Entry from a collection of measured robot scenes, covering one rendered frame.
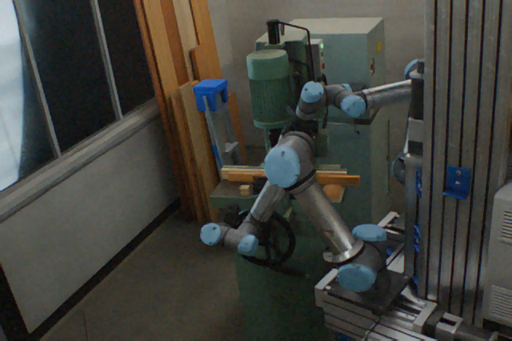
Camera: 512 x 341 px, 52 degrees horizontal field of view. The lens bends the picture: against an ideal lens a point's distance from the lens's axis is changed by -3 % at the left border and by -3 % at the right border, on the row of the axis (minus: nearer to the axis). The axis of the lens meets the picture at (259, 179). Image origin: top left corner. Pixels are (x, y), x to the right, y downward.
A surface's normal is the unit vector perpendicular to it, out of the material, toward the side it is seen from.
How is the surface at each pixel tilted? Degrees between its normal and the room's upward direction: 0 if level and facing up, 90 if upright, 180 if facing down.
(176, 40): 87
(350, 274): 97
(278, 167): 83
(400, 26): 90
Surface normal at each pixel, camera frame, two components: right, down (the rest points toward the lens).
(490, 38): -0.62, 0.41
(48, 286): 0.91, 0.09
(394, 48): -0.39, 0.45
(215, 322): -0.11, -0.89
